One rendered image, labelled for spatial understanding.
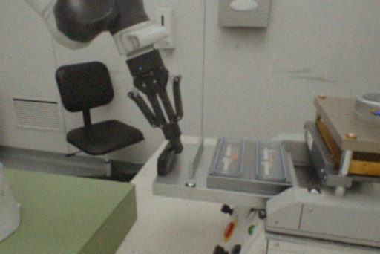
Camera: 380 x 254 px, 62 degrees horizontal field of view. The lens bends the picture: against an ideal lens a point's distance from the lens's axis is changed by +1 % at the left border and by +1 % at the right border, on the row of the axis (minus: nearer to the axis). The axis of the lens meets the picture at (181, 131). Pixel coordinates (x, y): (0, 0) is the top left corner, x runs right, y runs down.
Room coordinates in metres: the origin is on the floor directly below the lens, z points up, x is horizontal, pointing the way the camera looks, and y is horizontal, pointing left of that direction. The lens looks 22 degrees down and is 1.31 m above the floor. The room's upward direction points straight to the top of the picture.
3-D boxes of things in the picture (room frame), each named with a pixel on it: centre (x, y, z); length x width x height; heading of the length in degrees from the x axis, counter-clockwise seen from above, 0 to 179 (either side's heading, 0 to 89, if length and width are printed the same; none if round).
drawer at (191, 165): (0.64, -0.11, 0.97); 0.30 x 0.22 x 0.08; 78
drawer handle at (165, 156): (0.67, 0.03, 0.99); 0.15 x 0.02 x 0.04; 168
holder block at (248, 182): (0.63, -0.15, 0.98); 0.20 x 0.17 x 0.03; 168
